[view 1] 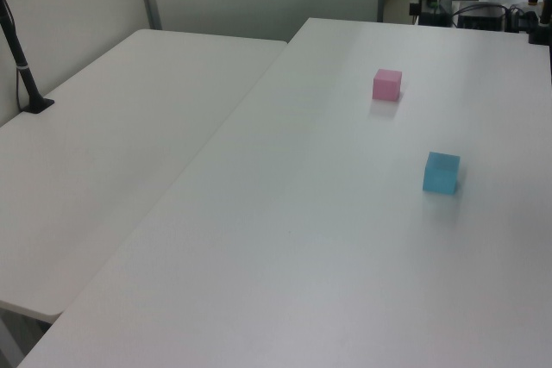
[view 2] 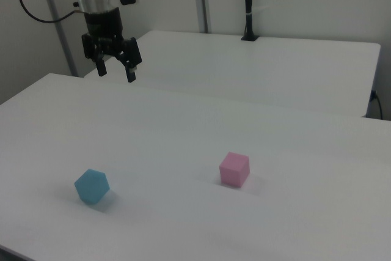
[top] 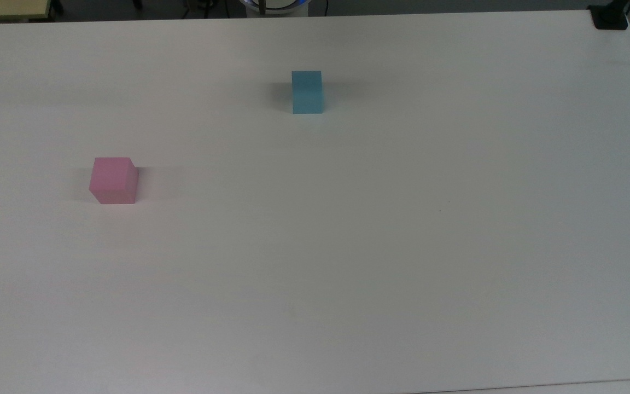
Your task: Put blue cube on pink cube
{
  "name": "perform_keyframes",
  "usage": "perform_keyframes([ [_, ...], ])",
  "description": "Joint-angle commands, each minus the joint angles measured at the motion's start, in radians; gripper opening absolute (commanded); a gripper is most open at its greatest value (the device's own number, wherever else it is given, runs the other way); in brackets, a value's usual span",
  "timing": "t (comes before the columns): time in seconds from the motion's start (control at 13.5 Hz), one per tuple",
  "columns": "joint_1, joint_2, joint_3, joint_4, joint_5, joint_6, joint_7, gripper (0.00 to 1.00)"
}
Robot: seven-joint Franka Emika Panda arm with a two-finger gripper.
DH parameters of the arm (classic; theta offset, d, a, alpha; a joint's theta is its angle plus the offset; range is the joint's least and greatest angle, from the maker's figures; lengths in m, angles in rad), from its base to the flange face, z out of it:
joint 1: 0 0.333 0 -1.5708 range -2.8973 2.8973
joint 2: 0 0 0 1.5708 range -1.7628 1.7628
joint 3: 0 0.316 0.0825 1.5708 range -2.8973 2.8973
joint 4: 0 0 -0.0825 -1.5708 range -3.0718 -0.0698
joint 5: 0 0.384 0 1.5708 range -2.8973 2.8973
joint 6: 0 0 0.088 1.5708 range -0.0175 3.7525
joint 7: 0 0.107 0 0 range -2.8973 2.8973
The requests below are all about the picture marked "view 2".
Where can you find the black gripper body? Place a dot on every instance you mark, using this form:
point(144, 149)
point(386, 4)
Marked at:
point(104, 25)

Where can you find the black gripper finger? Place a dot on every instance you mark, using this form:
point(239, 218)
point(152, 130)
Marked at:
point(99, 65)
point(133, 51)

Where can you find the blue cube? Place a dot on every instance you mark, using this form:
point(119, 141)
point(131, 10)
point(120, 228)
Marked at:
point(91, 186)

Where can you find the pink cube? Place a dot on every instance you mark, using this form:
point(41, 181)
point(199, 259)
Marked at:
point(232, 169)

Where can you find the aluminium frame post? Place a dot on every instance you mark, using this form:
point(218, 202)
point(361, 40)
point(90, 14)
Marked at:
point(62, 38)
point(201, 1)

